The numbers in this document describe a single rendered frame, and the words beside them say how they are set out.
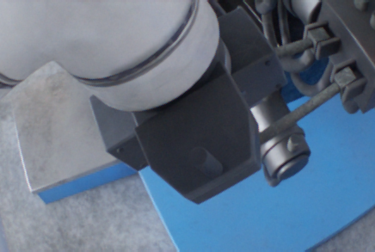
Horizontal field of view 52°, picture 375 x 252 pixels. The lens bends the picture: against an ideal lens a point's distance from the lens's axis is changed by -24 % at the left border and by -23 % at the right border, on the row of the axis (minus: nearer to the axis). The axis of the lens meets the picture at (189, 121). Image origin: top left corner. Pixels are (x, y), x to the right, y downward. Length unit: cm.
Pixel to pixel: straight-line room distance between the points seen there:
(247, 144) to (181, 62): 5
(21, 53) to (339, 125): 134
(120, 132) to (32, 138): 115
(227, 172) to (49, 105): 128
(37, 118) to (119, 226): 44
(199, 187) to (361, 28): 30
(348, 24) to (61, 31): 35
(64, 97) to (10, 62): 130
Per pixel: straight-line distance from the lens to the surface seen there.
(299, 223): 130
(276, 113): 95
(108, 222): 143
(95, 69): 22
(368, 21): 50
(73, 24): 18
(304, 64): 66
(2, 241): 19
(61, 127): 143
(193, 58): 24
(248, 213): 129
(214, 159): 23
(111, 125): 32
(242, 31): 31
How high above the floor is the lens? 134
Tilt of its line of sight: 60 degrees down
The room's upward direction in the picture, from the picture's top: 4 degrees counter-clockwise
